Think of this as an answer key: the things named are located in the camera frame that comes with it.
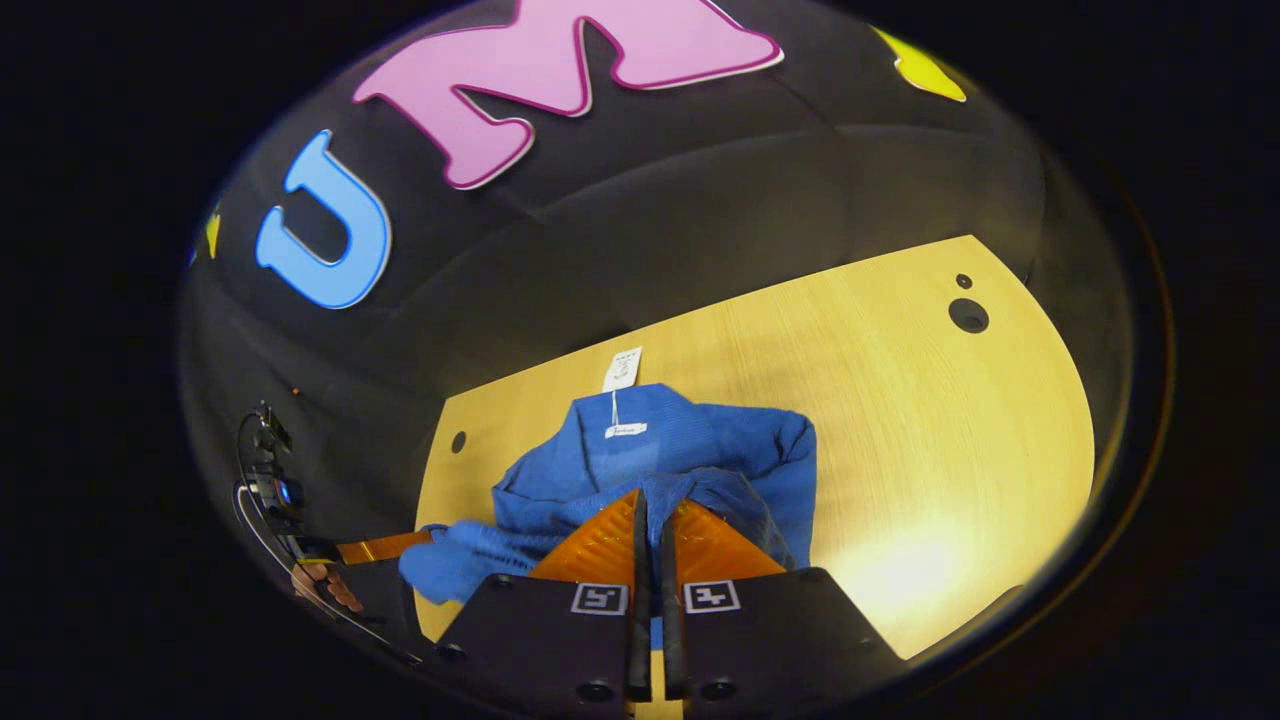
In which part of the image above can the blue knit cardigan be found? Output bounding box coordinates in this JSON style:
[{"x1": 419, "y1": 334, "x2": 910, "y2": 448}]
[{"x1": 398, "y1": 345, "x2": 819, "y2": 651}]

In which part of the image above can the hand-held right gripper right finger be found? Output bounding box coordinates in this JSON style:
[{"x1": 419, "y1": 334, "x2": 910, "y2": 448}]
[{"x1": 660, "y1": 497, "x2": 906, "y2": 716}]

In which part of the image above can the black backdrop cloth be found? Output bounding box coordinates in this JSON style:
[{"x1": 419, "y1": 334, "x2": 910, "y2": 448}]
[{"x1": 180, "y1": 0, "x2": 1136, "y2": 561}]

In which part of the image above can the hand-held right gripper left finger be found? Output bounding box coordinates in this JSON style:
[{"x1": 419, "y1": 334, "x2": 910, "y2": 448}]
[{"x1": 435, "y1": 488, "x2": 653, "y2": 716}]

